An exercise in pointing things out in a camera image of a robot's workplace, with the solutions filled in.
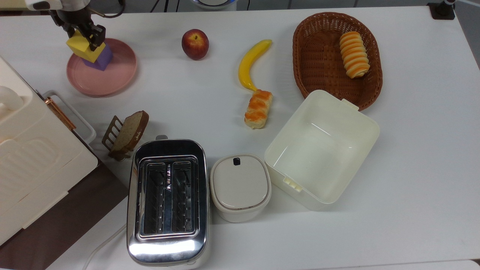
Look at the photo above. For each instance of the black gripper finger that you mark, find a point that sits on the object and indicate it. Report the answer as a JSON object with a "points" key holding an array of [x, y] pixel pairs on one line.
{"points": [[70, 30], [96, 36]]}

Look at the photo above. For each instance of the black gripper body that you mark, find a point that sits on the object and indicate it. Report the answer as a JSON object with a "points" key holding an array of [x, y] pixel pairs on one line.
{"points": [[73, 18]]}

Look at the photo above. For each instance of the yellow foam cube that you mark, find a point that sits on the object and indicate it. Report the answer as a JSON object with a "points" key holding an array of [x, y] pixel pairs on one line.
{"points": [[79, 48]]}

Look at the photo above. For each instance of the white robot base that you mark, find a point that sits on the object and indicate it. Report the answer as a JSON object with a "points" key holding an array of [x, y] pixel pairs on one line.
{"points": [[213, 3]]}

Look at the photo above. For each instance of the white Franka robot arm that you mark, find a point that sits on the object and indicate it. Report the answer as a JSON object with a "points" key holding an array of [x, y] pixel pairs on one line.
{"points": [[56, 3]]}

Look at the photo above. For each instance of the purple foam cube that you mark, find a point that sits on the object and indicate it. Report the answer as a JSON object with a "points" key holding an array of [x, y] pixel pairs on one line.
{"points": [[105, 60]]}

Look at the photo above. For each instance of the pink round plate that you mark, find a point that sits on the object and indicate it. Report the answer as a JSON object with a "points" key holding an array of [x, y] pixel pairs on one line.
{"points": [[112, 80]]}

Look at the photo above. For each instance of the red apple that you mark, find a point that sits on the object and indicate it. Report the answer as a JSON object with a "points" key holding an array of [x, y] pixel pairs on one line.
{"points": [[195, 45]]}

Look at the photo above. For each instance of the brown toast slice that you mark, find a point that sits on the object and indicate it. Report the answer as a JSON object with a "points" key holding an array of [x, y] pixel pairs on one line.
{"points": [[129, 131]]}

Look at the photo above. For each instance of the gold metal toast rack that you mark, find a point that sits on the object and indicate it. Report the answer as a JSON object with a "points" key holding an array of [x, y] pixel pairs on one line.
{"points": [[108, 137]]}

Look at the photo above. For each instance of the yellow banana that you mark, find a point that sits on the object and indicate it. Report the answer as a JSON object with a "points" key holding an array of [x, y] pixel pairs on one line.
{"points": [[249, 62]]}

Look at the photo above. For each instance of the orange glazed bread loaf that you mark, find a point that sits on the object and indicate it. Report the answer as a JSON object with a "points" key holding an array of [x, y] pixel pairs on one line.
{"points": [[258, 108]]}

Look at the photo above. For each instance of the small cream lidded bin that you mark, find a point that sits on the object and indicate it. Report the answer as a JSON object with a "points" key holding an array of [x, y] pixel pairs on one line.
{"points": [[240, 183]]}

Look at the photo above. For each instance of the cream and chrome toaster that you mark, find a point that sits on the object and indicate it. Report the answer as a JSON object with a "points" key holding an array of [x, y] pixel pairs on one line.
{"points": [[168, 247]]}

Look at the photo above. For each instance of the brown wicker basket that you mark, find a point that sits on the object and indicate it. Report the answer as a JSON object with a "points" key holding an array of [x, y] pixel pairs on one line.
{"points": [[322, 60]]}

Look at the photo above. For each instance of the cream open plastic box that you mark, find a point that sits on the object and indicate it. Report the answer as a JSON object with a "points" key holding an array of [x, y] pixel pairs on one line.
{"points": [[322, 150]]}

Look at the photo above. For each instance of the striped orange bread roll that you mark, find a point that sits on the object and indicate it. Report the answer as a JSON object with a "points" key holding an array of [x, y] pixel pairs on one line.
{"points": [[354, 54]]}

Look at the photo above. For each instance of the black clamp mount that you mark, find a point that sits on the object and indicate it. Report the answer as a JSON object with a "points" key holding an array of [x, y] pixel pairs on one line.
{"points": [[441, 10]]}

